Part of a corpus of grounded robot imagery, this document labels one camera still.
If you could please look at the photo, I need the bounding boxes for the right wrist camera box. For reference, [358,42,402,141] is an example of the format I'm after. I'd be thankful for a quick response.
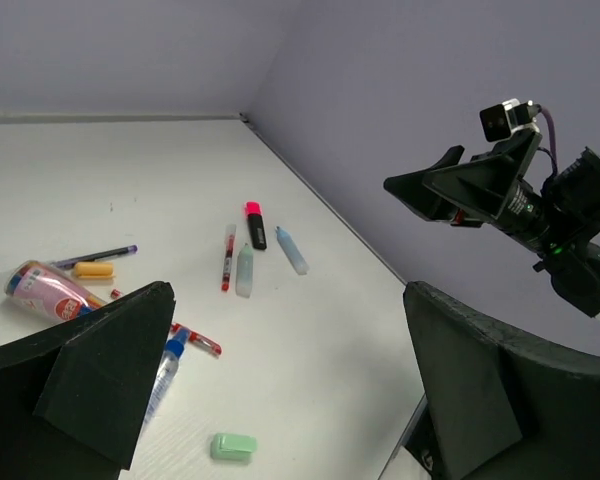
[479,98,542,143]

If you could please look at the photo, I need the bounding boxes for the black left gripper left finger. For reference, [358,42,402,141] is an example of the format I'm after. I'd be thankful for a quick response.
[0,281,175,479]

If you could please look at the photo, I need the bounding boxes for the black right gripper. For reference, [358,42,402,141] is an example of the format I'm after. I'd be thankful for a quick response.
[383,130,554,256]

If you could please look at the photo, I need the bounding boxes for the blue capped glue bottle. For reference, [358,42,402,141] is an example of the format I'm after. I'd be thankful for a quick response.
[141,333,187,432]

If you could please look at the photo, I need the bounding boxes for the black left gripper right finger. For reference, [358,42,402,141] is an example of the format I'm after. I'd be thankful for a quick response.
[403,281,600,479]

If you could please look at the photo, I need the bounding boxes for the pale blue highlighter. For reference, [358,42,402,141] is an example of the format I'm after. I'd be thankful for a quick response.
[275,226,309,275]

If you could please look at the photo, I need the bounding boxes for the black pink highlighter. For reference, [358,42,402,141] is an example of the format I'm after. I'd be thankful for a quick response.
[244,201,267,251]

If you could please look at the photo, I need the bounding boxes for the red refill pen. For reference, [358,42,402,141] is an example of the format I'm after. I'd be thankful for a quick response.
[221,224,237,292]

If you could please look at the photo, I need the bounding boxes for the pink crayon bottle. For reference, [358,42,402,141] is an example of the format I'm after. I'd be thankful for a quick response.
[4,260,107,322]

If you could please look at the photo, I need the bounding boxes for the green eraser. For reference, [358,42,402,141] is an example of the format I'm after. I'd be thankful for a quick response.
[210,433,258,463]

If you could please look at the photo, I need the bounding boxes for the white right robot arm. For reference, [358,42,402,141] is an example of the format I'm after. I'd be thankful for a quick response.
[383,129,600,317]

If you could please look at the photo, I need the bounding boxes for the red gel pen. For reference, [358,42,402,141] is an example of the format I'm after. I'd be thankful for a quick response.
[110,288,223,359]

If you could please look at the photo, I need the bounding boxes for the yellow cap eraser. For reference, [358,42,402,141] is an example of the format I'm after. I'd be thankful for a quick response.
[72,262,114,280]

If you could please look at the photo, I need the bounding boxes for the pale green highlighter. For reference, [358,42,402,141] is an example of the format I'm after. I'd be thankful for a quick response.
[235,244,254,298]

